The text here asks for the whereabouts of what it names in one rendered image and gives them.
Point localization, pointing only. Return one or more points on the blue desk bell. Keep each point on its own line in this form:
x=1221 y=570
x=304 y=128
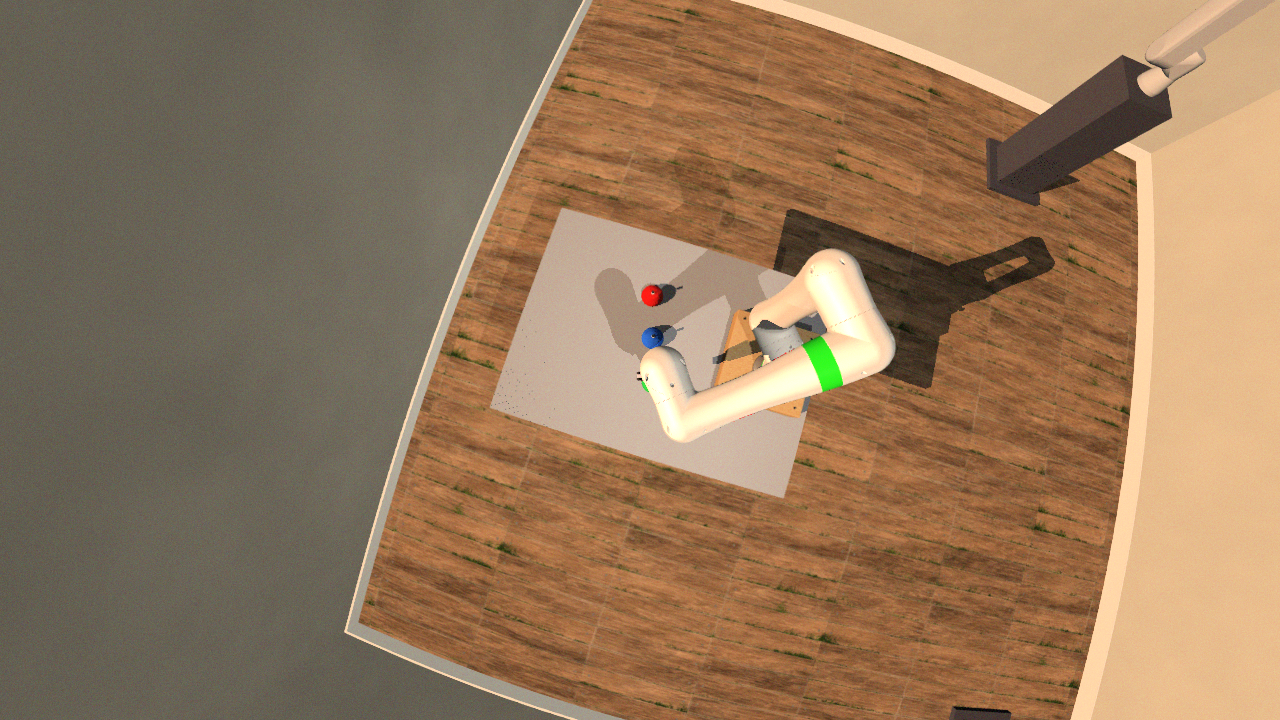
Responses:
x=650 y=341

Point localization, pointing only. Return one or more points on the red dome bell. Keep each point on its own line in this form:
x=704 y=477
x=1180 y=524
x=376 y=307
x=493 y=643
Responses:
x=650 y=297

